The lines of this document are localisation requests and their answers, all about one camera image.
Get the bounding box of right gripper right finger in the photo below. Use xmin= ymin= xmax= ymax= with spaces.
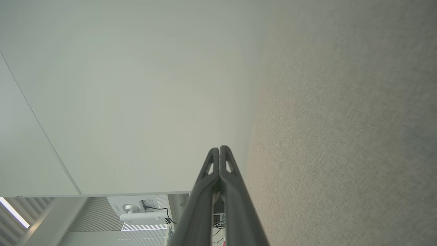
xmin=220 ymin=145 xmax=270 ymax=246

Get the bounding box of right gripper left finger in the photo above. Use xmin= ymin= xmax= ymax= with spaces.
xmin=170 ymin=147 xmax=219 ymax=246

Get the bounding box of white ceiling projector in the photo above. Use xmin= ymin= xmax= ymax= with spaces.
xmin=107 ymin=195 xmax=171 ymax=226

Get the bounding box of white partition panel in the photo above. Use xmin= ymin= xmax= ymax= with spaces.
xmin=0 ymin=51 xmax=82 ymax=198
xmin=0 ymin=0 xmax=273 ymax=197

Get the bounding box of bright ceiling light strip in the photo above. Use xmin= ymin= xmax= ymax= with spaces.
xmin=0 ymin=197 xmax=30 ymax=229

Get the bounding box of black projector cable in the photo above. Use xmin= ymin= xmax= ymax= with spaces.
xmin=145 ymin=206 xmax=177 ymax=225

